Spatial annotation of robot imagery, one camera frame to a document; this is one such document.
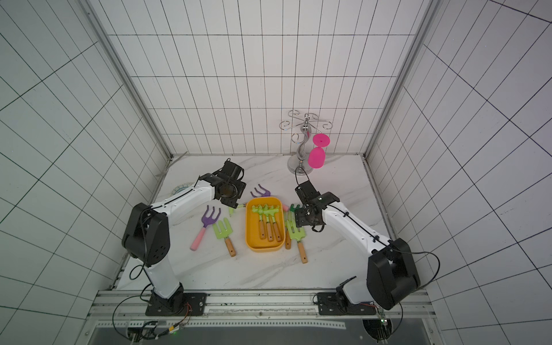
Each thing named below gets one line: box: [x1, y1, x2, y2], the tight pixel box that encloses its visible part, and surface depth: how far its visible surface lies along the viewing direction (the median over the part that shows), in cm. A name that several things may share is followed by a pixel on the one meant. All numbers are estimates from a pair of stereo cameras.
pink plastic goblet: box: [307, 132, 331, 169], surface depth 98 cm
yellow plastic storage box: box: [245, 196, 286, 253], surface depth 92 cm
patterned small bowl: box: [168, 183, 195, 197], surface depth 102 cm
